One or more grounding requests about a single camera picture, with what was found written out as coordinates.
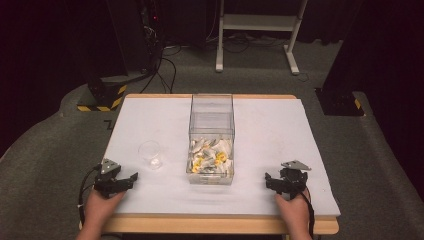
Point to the dark equipment rack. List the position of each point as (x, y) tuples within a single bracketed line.
[(151, 30)]

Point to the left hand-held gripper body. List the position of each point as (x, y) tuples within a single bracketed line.
[(107, 180)]

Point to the person's right hand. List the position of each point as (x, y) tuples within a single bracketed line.
[(293, 213)]

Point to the pile of white yellow packets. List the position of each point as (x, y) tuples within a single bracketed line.
[(210, 156)]

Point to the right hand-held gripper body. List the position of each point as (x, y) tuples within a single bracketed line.
[(293, 178)]

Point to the clear plastic box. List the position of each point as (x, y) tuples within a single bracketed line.
[(211, 140)]

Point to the black stand with yellow mark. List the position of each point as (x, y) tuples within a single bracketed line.
[(340, 100)]

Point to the black stand with striped base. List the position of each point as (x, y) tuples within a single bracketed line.
[(106, 90)]

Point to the white foam mat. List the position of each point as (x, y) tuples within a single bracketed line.
[(266, 140)]

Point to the clear glass cup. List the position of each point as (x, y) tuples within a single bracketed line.
[(150, 155)]

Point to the person's left hand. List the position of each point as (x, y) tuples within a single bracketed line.
[(101, 208)]

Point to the white metal stand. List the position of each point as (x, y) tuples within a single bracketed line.
[(260, 22)]

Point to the wooden table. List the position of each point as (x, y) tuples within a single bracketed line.
[(213, 225)]

